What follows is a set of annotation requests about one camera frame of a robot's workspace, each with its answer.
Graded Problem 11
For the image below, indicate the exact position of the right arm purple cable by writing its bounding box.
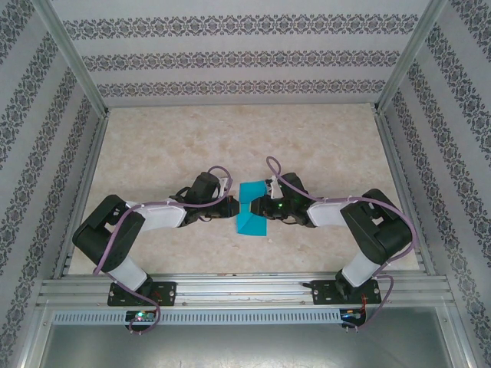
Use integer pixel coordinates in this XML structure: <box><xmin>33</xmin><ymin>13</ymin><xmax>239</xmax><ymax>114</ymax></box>
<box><xmin>266</xmin><ymin>156</ymin><xmax>419</xmax><ymax>333</ymax></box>

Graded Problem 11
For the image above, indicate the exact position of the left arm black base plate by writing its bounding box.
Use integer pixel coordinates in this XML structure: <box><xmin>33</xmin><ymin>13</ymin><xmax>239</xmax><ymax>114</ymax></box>
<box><xmin>108</xmin><ymin>281</ymin><xmax>178</xmax><ymax>307</ymax></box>

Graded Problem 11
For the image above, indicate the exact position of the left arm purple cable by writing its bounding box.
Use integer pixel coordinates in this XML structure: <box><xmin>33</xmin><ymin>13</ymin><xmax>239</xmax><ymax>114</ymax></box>
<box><xmin>93</xmin><ymin>165</ymin><xmax>236</xmax><ymax>335</ymax></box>

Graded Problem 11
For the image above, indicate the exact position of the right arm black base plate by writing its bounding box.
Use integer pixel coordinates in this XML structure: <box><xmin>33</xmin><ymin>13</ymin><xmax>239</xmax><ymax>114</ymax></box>
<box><xmin>312</xmin><ymin>278</ymin><xmax>381</xmax><ymax>307</ymax></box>

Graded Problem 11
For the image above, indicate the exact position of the aluminium frame post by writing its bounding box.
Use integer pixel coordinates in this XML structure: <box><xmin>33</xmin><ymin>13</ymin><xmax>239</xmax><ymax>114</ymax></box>
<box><xmin>371</xmin><ymin>0</ymin><xmax>450</xmax><ymax>115</ymax></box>
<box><xmin>32</xmin><ymin>0</ymin><xmax>112</xmax><ymax>116</ymax></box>

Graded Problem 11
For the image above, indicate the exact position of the grey slotted cable duct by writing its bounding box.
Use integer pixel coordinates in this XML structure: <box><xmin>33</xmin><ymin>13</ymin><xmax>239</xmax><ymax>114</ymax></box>
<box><xmin>51</xmin><ymin>308</ymin><xmax>367</xmax><ymax>327</ymax></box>

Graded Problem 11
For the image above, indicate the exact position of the aluminium side rail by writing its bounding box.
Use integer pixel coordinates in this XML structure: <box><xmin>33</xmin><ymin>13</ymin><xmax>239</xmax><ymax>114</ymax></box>
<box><xmin>374</xmin><ymin>110</ymin><xmax>438</xmax><ymax>277</ymax></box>
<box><xmin>51</xmin><ymin>113</ymin><xmax>112</xmax><ymax>279</ymax></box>

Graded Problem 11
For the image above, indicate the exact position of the blue paper sheet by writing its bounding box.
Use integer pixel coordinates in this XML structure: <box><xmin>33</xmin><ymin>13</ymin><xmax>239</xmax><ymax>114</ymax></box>
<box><xmin>236</xmin><ymin>179</ymin><xmax>269</xmax><ymax>235</ymax></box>

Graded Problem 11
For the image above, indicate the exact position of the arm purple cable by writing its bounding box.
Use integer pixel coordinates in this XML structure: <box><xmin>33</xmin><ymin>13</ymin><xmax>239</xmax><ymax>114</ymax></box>
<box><xmin>93</xmin><ymin>165</ymin><xmax>236</xmax><ymax>335</ymax></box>
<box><xmin>266</xmin><ymin>156</ymin><xmax>419</xmax><ymax>333</ymax></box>

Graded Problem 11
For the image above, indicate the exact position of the wide grooved aluminium rail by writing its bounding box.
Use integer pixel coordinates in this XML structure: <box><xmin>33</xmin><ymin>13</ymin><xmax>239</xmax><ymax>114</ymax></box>
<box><xmin>36</xmin><ymin>271</ymin><xmax>456</xmax><ymax>307</ymax></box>

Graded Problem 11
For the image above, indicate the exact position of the grey metal sheet panel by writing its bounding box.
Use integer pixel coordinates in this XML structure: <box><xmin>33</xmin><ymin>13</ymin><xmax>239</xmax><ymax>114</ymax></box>
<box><xmin>22</xmin><ymin>304</ymin><xmax>473</xmax><ymax>368</ymax></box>

